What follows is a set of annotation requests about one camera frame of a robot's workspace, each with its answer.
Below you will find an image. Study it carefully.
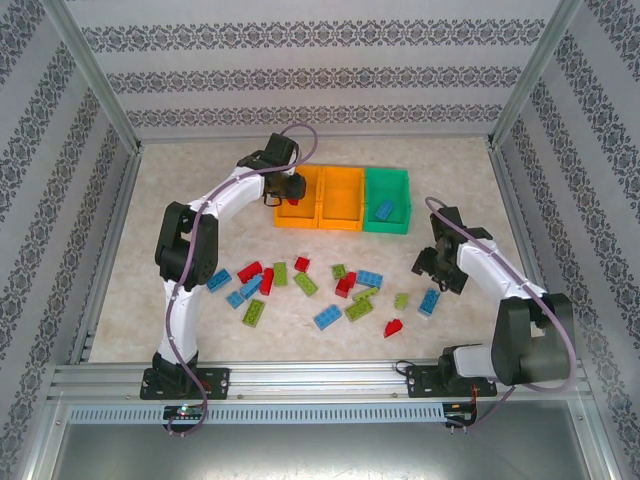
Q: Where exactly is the aluminium mounting rail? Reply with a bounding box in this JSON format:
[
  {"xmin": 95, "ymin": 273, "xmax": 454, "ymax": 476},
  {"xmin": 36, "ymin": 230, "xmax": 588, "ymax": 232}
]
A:
[{"xmin": 47, "ymin": 358, "xmax": 594, "ymax": 401}]

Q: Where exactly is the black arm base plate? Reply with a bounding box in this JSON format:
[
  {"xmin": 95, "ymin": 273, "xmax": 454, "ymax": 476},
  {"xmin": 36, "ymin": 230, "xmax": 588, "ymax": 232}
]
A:
[
  {"xmin": 139, "ymin": 367, "xmax": 232, "ymax": 401},
  {"xmin": 405, "ymin": 364, "xmax": 500, "ymax": 399}
]

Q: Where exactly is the aluminium frame post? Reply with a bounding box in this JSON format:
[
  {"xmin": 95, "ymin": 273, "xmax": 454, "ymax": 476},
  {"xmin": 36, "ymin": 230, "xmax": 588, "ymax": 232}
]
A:
[
  {"xmin": 487, "ymin": 0, "xmax": 586, "ymax": 151},
  {"xmin": 38, "ymin": 0, "xmax": 144, "ymax": 154}
]

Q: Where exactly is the orange plastic bin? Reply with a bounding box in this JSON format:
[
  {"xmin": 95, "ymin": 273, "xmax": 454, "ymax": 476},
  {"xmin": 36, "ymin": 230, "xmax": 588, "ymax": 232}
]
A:
[
  {"xmin": 273, "ymin": 164, "xmax": 321, "ymax": 230},
  {"xmin": 317, "ymin": 165, "xmax": 365, "ymax": 232}
]

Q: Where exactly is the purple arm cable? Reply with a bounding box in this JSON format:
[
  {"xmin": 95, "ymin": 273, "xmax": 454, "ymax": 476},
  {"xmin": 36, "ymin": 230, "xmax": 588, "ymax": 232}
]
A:
[
  {"xmin": 423, "ymin": 196, "xmax": 579, "ymax": 434},
  {"xmin": 162, "ymin": 122, "xmax": 321, "ymax": 441}
]

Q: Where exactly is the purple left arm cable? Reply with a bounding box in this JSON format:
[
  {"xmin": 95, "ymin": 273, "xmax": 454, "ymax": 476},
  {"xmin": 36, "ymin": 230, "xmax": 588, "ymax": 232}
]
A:
[{"xmin": 162, "ymin": 122, "xmax": 321, "ymax": 441}]

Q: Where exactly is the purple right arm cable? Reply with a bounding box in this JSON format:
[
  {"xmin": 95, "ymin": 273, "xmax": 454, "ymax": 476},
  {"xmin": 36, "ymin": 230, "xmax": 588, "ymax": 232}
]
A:
[{"xmin": 423, "ymin": 196, "xmax": 579, "ymax": 434}]

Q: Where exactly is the aluminium side rail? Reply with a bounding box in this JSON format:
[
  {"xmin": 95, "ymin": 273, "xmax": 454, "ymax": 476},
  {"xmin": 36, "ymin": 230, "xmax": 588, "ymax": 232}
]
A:
[
  {"xmin": 67, "ymin": 147, "xmax": 144, "ymax": 365},
  {"xmin": 487, "ymin": 142, "xmax": 551, "ymax": 301}
]

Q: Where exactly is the grey slotted cable duct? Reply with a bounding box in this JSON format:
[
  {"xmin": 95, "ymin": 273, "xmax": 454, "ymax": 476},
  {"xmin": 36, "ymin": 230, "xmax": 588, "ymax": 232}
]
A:
[{"xmin": 67, "ymin": 403, "xmax": 447, "ymax": 425}]

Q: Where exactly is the green plastic bin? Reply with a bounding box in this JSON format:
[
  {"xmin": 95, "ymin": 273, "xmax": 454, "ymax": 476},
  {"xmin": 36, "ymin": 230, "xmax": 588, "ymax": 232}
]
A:
[{"xmin": 362, "ymin": 167, "xmax": 412, "ymax": 235}]

